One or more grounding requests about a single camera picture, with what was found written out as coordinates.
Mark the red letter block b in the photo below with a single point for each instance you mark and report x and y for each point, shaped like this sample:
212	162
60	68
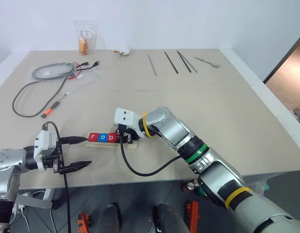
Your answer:
112	137

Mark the red letter block r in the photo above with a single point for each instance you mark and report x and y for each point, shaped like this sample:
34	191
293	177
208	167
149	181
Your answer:
93	136

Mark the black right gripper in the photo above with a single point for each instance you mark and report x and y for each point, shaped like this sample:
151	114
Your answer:
123	129

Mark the wooden letter tray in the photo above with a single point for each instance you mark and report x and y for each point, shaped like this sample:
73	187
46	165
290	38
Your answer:
101	145

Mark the black chopstick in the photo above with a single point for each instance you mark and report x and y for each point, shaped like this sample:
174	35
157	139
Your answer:
184	61
171	62

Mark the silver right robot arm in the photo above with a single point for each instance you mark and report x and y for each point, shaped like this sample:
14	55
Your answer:
174	131

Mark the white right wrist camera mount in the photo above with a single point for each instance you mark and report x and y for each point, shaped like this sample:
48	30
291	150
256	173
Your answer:
124	116

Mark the orange and black screwdriver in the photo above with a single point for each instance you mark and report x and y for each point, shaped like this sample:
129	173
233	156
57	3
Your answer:
51	109

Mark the grey chopstick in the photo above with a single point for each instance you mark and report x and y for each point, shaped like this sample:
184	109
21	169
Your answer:
191	66

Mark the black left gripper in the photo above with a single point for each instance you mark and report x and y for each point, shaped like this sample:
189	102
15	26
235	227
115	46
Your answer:
58	157

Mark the small white rounded object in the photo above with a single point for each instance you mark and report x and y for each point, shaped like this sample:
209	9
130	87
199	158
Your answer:
124	51

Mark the orange clamp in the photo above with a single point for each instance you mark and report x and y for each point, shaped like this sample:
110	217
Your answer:
82	219
192	213

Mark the drink can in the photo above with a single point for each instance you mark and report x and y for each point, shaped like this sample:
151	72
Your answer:
189	187

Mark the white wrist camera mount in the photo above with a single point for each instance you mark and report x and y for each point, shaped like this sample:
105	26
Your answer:
124	116
45	140

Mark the clear pouch with orange contents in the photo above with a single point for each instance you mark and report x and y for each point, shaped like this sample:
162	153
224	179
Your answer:
84	38

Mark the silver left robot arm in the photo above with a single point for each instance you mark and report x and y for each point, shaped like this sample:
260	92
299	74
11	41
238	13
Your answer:
6	159

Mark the blue letter block o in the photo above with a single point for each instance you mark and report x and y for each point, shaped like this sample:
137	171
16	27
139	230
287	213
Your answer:
102	137

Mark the silver metal chopstick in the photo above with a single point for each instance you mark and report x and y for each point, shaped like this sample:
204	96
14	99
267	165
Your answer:
152	65

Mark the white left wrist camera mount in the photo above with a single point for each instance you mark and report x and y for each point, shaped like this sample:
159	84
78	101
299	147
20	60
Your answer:
45	140

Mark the grey metal spoon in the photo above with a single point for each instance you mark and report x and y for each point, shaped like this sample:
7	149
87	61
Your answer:
214	64

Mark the grey metal bracket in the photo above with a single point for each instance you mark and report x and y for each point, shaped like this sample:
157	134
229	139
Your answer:
33	202

